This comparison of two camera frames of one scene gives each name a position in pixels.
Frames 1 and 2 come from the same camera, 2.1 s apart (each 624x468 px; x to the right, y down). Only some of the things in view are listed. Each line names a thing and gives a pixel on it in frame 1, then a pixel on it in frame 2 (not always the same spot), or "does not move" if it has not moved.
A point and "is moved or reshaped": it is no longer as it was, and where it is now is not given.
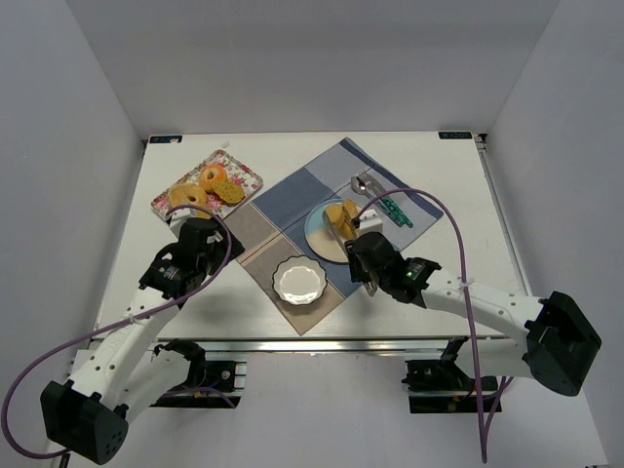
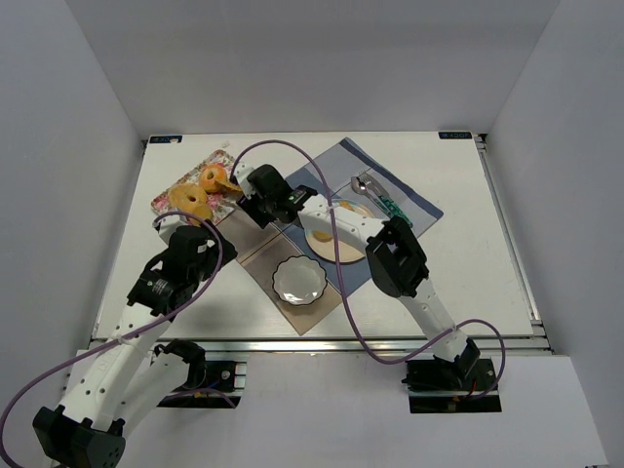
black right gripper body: (353, 245) -> (249, 207)
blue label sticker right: (454, 135) does not move
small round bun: (335, 214) is moved or reshaped
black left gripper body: (226, 245) does not move
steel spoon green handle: (359, 185) does not move
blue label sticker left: (166, 139) does not move
